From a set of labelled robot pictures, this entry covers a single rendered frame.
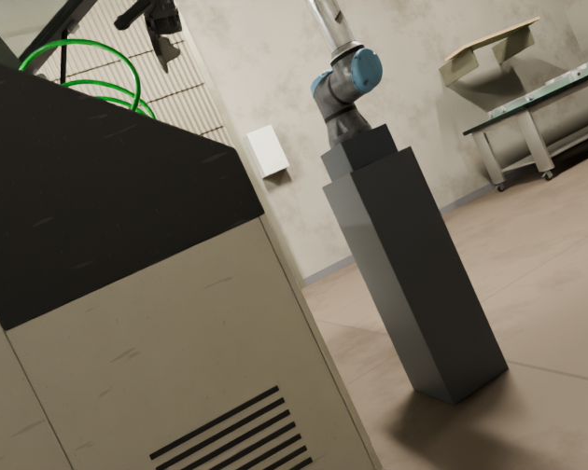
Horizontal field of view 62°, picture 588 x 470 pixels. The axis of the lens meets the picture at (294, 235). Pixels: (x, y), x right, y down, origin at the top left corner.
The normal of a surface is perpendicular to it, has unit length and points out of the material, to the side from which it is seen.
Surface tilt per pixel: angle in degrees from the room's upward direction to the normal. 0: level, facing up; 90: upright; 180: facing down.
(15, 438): 90
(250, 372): 90
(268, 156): 90
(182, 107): 90
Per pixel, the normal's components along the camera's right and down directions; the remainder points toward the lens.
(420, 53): 0.31, -0.09
